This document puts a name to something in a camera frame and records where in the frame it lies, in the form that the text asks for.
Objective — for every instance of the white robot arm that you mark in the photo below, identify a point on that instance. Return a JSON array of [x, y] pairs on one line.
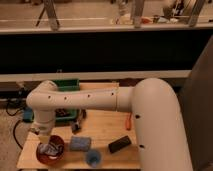
[[159, 126]]

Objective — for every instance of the dark marker pen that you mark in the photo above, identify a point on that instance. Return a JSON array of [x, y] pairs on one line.
[[84, 114]]

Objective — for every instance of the orange carrot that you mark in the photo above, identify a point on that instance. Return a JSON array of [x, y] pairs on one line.
[[128, 123]]

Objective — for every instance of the green plastic tray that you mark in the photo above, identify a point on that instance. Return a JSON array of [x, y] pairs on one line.
[[68, 85]]

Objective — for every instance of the dark grapes bunch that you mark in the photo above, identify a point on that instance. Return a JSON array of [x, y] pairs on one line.
[[62, 112]]

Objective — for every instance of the black rectangular block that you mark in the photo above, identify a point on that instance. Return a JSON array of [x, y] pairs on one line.
[[119, 144]]

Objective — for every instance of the blue sponge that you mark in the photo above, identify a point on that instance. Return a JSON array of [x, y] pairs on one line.
[[80, 143]]

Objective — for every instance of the blue plastic cup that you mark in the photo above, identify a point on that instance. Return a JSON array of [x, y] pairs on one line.
[[93, 158]]

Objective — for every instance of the blue power box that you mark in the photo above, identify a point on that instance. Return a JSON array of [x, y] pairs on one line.
[[27, 115]]

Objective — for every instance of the crumpled grey cloth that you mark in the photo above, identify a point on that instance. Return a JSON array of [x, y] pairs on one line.
[[50, 149]]

